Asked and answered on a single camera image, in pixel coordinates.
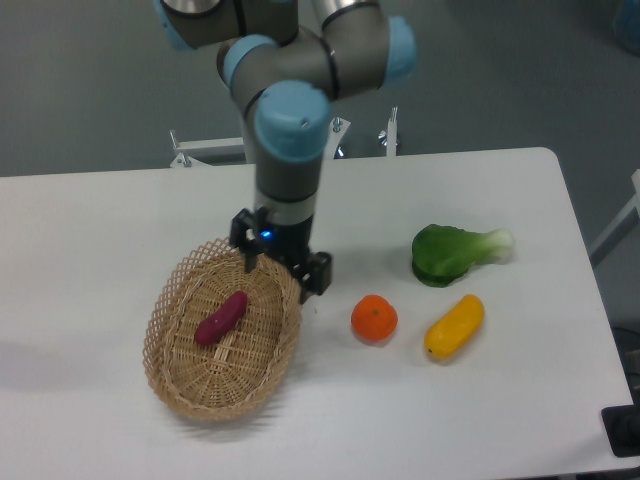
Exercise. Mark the green bok choy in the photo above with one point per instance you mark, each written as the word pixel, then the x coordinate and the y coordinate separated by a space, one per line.
pixel 440 255

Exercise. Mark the white metal base frame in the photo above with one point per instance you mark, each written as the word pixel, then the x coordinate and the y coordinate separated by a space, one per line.
pixel 231 150

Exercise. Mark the white frame at right edge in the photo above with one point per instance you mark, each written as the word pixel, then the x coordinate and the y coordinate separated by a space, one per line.
pixel 618 228

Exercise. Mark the woven wicker basket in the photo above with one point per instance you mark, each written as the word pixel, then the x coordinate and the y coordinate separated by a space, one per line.
pixel 236 376

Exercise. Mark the purple sweet potato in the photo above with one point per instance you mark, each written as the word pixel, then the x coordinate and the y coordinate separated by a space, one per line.
pixel 213 328

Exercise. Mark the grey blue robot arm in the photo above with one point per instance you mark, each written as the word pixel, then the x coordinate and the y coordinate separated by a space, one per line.
pixel 282 79

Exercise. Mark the black device at table edge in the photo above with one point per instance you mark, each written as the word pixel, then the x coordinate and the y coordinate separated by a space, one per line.
pixel 622 428

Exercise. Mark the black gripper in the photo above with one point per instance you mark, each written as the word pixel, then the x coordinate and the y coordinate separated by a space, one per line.
pixel 253 234

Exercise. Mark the yellow mango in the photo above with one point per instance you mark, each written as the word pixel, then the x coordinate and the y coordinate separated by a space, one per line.
pixel 452 332

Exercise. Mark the orange tangerine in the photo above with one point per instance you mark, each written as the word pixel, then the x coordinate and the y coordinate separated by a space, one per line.
pixel 374 319

